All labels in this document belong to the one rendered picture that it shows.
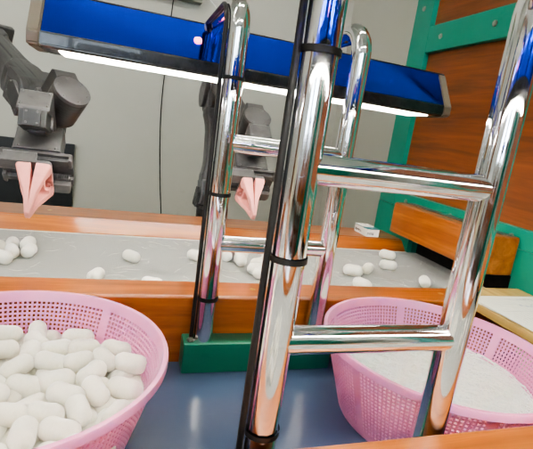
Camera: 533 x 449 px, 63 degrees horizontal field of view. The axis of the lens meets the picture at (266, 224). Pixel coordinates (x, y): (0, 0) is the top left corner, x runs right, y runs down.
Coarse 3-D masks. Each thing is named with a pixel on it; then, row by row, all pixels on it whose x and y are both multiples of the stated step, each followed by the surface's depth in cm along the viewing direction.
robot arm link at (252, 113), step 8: (248, 104) 90; (256, 104) 91; (248, 112) 88; (256, 112) 89; (264, 112) 90; (240, 120) 94; (248, 120) 87; (256, 120) 87; (264, 120) 88; (240, 128) 90
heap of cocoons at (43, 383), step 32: (0, 352) 42; (32, 352) 42; (64, 352) 44; (96, 352) 43; (128, 352) 46; (0, 384) 36; (32, 384) 38; (64, 384) 38; (96, 384) 38; (128, 384) 39; (0, 416) 34; (32, 416) 34; (64, 416) 36; (96, 416) 37; (0, 448) 30; (32, 448) 32
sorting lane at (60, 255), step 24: (48, 240) 77; (72, 240) 79; (96, 240) 81; (120, 240) 83; (144, 240) 85; (168, 240) 88; (192, 240) 90; (0, 264) 63; (24, 264) 64; (48, 264) 66; (72, 264) 67; (96, 264) 69; (120, 264) 70; (144, 264) 72; (168, 264) 73; (192, 264) 75; (312, 264) 85; (336, 264) 88; (360, 264) 90; (408, 264) 95
